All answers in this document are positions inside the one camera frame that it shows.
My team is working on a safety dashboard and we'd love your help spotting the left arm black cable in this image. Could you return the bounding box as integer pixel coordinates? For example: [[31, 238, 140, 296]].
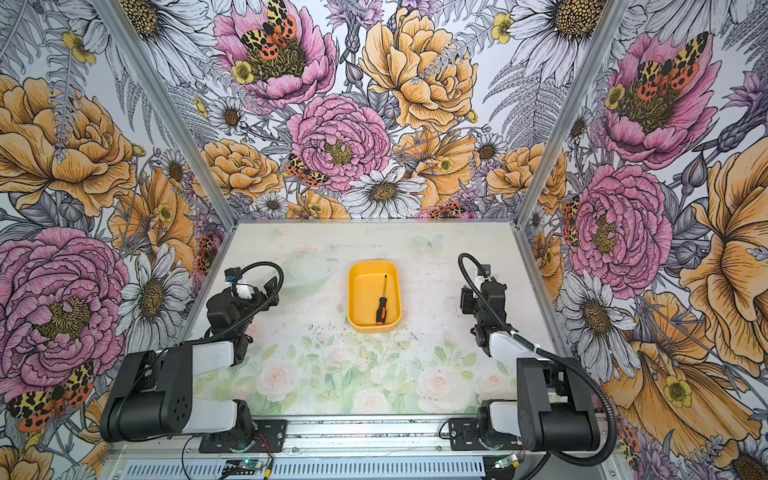
[[206, 260, 286, 346]]

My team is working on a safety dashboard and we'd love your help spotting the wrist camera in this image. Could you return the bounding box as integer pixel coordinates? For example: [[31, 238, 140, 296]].
[[474, 264, 491, 290], [224, 267, 242, 284]]

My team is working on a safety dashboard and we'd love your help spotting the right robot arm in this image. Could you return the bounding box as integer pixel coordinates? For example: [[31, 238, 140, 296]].
[[460, 279, 601, 453]]

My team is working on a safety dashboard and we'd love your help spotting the green circuit board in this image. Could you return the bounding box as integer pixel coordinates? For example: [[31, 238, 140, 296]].
[[222, 458, 266, 477], [493, 453, 520, 469]]

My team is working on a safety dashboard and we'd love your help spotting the black orange screwdriver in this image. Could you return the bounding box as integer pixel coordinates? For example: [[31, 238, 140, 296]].
[[375, 274, 388, 325]]

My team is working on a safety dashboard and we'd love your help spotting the green circuit board right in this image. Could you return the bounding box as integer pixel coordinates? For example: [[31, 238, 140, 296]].
[[493, 453, 520, 469]]

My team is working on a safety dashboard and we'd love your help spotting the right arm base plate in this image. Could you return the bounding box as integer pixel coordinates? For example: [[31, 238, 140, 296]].
[[440, 417, 522, 451]]

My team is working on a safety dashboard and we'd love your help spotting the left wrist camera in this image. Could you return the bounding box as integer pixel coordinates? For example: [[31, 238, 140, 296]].
[[224, 267, 242, 284]]

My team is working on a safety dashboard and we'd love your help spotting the aluminium front rail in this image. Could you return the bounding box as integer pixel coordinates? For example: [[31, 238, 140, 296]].
[[100, 415, 626, 479]]

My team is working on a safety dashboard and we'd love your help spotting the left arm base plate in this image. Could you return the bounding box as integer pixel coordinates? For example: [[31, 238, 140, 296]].
[[198, 420, 288, 454]]

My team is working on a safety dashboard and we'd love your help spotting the green circuit board left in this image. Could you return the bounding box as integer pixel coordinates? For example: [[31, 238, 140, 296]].
[[222, 458, 266, 477]]

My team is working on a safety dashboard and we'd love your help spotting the yellow plastic bin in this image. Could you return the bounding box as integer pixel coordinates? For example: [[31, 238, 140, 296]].
[[347, 260, 403, 334]]

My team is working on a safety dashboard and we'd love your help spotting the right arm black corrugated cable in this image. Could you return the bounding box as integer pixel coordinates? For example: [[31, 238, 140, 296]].
[[457, 252, 618, 468]]

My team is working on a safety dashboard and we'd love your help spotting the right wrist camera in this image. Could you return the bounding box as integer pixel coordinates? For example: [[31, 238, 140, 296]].
[[474, 264, 491, 290]]

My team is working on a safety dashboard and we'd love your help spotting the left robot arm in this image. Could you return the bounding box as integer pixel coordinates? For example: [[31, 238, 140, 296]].
[[99, 277, 281, 449]]

